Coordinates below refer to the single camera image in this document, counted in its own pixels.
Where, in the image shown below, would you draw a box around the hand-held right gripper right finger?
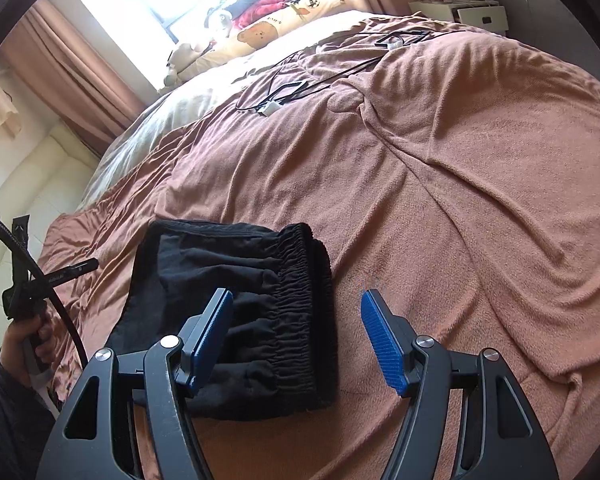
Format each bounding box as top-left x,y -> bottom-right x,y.
360,288 -> 561,480

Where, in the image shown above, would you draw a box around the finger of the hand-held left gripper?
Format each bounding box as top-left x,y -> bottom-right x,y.
45,257 -> 101,286

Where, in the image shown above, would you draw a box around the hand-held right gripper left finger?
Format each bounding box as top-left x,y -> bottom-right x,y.
35,287 -> 236,480

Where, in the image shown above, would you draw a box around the black pants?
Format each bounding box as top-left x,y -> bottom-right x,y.
102,220 -> 341,421

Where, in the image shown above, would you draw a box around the person's left forearm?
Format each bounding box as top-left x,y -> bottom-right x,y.
0,355 -> 63,480

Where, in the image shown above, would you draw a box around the person's left hand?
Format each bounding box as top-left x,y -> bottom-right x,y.
0,310 -> 56,385

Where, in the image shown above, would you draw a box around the white padded headboard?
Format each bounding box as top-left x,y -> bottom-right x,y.
0,125 -> 101,321

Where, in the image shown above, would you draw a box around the brown blanket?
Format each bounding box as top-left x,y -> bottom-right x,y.
37,15 -> 600,480

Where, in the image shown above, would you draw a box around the cream plush toy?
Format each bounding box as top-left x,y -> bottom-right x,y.
162,40 -> 211,88

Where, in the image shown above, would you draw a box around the bear print pillow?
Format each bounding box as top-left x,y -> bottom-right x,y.
180,0 -> 353,78

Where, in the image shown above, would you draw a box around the red cloth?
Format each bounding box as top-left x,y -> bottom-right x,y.
232,0 -> 291,28

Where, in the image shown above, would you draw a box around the white nightstand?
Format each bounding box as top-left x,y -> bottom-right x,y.
409,0 -> 511,36

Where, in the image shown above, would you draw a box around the black cable with white plug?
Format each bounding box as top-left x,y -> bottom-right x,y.
235,50 -> 381,117
310,27 -> 468,86

